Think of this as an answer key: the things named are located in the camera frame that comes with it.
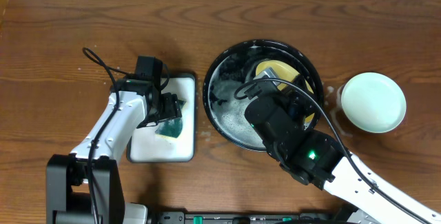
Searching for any light green plate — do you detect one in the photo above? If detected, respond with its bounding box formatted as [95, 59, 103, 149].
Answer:
[340, 72, 407, 134]

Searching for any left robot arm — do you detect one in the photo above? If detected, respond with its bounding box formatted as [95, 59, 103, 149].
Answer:
[45, 79, 181, 223]

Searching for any yellow plate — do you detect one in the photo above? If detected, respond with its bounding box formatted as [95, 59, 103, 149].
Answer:
[255, 60, 314, 125]

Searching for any white rectangular sponge tray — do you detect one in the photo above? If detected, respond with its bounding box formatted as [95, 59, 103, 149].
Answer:
[126, 73, 196, 163]

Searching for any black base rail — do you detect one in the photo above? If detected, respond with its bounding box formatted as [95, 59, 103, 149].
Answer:
[120, 211, 345, 224]

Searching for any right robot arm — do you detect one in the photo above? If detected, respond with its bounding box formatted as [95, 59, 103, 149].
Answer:
[234, 79, 440, 223]

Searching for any round black tray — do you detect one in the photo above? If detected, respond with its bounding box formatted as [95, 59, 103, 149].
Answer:
[203, 39, 324, 152]

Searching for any green sponge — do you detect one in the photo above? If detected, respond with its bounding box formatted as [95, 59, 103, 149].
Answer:
[155, 117, 183, 139]

